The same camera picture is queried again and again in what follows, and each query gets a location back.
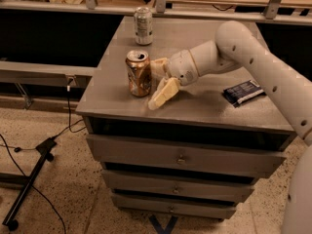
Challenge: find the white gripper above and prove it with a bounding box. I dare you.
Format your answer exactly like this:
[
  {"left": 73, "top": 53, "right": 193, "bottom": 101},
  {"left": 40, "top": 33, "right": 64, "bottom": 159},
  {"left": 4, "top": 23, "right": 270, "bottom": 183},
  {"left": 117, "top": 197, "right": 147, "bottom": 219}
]
[{"left": 148, "top": 50, "right": 199, "bottom": 110}]

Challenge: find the orange soda can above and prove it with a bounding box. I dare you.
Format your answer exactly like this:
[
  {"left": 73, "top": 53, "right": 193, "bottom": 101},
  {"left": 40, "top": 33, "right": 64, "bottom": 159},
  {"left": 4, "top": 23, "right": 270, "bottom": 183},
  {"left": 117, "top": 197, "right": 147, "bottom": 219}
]
[{"left": 125, "top": 50, "right": 152, "bottom": 98}]

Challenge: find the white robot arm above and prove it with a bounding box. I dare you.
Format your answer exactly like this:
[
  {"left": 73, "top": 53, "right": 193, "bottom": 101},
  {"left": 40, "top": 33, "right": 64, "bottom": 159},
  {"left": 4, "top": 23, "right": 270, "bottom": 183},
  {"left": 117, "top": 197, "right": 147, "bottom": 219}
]
[{"left": 148, "top": 20, "right": 312, "bottom": 234}]

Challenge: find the silver soda can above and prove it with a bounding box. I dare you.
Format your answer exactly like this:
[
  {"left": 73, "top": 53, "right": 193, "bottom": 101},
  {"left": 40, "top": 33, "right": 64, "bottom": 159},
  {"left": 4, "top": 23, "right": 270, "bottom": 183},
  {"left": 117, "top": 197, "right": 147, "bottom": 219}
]
[{"left": 134, "top": 7, "right": 153, "bottom": 45}]

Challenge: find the dark blue snack packet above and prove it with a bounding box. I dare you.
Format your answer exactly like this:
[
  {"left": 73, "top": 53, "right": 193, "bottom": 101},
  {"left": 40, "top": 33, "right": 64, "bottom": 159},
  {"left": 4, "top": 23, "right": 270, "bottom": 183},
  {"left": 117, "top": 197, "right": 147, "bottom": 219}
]
[{"left": 223, "top": 80, "right": 264, "bottom": 107}]

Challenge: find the grey drawer cabinet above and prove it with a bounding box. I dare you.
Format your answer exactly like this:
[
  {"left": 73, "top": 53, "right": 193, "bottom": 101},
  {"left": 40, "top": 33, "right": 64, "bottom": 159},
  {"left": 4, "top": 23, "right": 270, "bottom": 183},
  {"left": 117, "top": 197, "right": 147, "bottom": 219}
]
[{"left": 76, "top": 17, "right": 296, "bottom": 218}]

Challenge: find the black stand leg with wheels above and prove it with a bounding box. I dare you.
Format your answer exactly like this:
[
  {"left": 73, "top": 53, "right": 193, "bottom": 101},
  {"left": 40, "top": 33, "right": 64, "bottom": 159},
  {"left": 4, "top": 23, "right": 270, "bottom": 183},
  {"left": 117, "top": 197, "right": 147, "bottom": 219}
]
[{"left": 0, "top": 137, "right": 57, "bottom": 231}]

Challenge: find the black cable on floor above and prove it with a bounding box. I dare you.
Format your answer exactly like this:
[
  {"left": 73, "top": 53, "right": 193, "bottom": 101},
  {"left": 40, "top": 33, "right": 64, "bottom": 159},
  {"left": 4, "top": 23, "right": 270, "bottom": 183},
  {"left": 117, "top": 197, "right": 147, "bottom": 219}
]
[{"left": 0, "top": 78, "right": 88, "bottom": 234}]

